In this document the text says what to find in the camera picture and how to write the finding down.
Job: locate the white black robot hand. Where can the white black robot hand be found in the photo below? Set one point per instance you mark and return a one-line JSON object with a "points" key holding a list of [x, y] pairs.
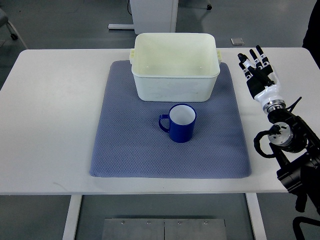
{"points": [[262, 80]]}

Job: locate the blue mug white inside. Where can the blue mug white inside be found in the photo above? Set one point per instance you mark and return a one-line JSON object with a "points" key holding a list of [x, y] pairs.
{"points": [[179, 123]]}

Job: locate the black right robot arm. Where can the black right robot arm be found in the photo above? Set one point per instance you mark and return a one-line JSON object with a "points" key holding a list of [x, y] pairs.
{"points": [[297, 150]]}

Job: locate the white plastic box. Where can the white plastic box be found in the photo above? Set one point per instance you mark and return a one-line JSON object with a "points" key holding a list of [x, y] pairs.
{"points": [[174, 67]]}

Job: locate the small grey floor socket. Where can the small grey floor socket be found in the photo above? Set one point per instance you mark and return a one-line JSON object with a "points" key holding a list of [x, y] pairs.
{"points": [[237, 41]]}

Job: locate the person in dark clothes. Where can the person in dark clothes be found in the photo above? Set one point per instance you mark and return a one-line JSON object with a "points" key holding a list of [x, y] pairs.
{"points": [[311, 41]]}

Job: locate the black chair caster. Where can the black chair caster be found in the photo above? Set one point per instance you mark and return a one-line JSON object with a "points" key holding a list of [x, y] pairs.
{"points": [[209, 7]]}

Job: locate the right white table leg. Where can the right white table leg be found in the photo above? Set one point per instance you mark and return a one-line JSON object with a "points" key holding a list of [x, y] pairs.
{"points": [[256, 219]]}

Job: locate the white table leg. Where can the white table leg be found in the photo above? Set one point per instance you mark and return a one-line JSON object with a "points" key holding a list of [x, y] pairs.
{"points": [[72, 217], [256, 219]]}

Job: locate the blue quilted mat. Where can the blue quilted mat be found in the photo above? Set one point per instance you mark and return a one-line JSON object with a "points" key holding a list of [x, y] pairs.
{"points": [[130, 144]]}

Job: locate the metal floor plate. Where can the metal floor plate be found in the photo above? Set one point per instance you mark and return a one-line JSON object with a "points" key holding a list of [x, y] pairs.
{"points": [[163, 229]]}

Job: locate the left white table leg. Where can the left white table leg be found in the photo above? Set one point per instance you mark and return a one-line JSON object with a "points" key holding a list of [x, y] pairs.
{"points": [[72, 217]]}

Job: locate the grey office chair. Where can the grey office chair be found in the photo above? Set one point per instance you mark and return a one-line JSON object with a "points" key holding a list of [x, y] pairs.
{"points": [[14, 34]]}

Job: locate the white pedestal base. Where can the white pedestal base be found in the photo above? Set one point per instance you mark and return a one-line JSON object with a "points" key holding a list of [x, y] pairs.
{"points": [[150, 16]]}

